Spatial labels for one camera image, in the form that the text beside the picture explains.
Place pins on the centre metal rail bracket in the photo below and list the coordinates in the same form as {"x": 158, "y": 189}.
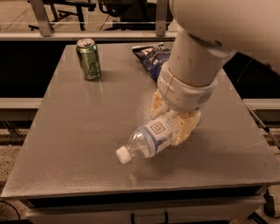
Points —
{"x": 161, "y": 15}

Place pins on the clear blue-label plastic bottle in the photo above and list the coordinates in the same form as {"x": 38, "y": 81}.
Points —
{"x": 149, "y": 139}

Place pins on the black office chair centre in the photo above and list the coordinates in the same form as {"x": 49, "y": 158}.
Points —
{"x": 133, "y": 15}

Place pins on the green soda can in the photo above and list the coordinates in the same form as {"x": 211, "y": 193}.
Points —
{"x": 88, "y": 57}

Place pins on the left metal rail bracket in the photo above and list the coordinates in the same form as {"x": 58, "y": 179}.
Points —
{"x": 42, "y": 18}

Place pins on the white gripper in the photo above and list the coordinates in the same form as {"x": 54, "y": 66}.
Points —
{"x": 185, "y": 94}

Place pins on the grey table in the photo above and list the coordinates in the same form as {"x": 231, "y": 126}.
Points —
{"x": 68, "y": 173}

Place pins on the dark blue chip bag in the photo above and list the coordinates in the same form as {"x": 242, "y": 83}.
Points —
{"x": 152, "y": 57}

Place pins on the metal rail bracket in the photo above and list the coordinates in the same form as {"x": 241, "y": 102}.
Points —
{"x": 161, "y": 15}
{"x": 42, "y": 18}

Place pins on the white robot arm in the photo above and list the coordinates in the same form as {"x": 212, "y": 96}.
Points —
{"x": 210, "y": 33}

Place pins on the metal tripod leg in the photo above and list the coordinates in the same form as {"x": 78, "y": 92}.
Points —
{"x": 264, "y": 127}

